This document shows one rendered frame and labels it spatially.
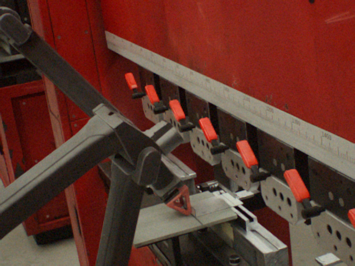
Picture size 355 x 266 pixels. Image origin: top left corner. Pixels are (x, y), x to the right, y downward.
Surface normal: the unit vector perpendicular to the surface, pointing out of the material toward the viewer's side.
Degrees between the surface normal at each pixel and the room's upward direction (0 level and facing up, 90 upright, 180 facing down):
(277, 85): 90
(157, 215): 0
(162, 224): 0
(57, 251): 0
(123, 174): 78
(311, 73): 90
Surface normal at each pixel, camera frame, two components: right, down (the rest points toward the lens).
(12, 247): -0.13, -0.94
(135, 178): -0.80, 0.09
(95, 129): -0.31, -0.66
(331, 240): -0.93, 0.23
